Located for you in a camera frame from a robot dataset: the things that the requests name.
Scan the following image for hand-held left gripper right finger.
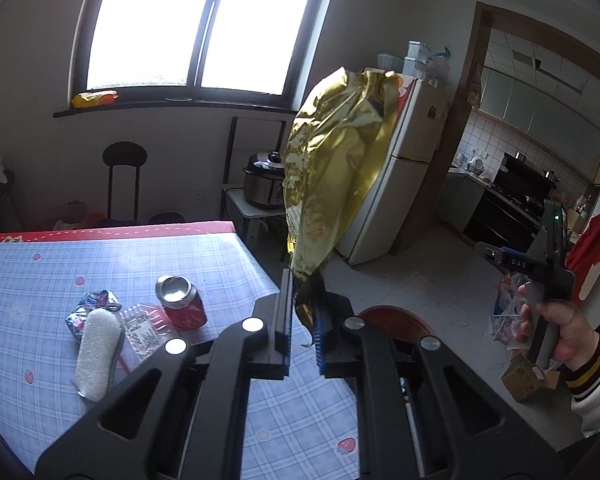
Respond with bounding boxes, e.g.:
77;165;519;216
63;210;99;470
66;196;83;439
314;287;566;480

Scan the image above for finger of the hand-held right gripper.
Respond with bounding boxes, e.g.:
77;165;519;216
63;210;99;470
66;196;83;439
474;241;505;265

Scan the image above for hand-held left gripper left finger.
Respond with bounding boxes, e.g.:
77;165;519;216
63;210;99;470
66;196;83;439
34;267;295;480

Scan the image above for red-brown round bin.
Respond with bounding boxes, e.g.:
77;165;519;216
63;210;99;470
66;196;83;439
358;305;430;350

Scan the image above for gold foil snack bag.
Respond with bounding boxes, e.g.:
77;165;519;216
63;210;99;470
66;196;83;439
282;66;401;348

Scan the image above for person's right forearm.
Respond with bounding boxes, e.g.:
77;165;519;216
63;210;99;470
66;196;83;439
565;332;600;439

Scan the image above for person's right hand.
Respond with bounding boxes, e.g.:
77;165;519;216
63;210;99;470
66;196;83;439
512;282;600;374

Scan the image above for red hanging apron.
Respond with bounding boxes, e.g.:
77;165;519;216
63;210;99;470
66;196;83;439
565;204;600;304

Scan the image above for black kitchen stove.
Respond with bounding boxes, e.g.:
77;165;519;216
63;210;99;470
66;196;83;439
464;152;557;249

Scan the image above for plastic bags on floor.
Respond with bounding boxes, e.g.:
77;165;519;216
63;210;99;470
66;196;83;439
492;270;532;352

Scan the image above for crushed red soda can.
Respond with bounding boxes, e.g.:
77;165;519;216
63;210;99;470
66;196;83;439
155;275;209;332

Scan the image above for white refrigerator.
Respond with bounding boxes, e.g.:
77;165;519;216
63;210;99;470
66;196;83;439
335;72;451;266

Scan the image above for small white side table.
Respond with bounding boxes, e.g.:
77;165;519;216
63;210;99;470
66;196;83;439
222;184;288;257

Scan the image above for brown cardboard box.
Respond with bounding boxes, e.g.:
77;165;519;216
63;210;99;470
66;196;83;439
501;355;561;404

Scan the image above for silver rice cooker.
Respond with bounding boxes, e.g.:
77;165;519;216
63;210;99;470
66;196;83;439
243;150;287;211

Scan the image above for clear labelled plastic package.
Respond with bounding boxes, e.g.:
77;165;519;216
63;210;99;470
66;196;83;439
119;301;174;361

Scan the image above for red printed cloth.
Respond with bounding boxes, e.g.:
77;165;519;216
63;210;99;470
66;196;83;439
394;74;417;111

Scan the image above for white sponge roll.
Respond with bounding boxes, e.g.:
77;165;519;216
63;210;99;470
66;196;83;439
74;308;126;403

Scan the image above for crumpled colourful wrapper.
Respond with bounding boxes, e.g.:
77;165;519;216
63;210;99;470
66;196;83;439
66;290;123;347

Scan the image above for clear plastic bag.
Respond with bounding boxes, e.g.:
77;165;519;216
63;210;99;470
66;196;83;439
427;47;454;86

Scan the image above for clear stacked food container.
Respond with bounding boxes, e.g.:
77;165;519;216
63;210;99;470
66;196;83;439
405;41;433;77

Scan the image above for black round-back chair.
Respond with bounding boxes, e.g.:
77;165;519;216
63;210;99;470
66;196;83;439
102;141;149;227

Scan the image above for yellow bag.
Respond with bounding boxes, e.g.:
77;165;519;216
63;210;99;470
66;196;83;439
71;90;118;109

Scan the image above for dark framed window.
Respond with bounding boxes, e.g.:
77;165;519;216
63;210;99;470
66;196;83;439
52;0;343;120

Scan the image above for pale wall cabinets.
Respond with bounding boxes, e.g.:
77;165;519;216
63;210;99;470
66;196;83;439
480;67;600;154

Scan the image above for black metal rack frame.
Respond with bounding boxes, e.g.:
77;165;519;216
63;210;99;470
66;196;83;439
221;116;287;192

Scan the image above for brown door frame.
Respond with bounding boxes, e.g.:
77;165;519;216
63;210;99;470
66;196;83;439
395;2;600;257

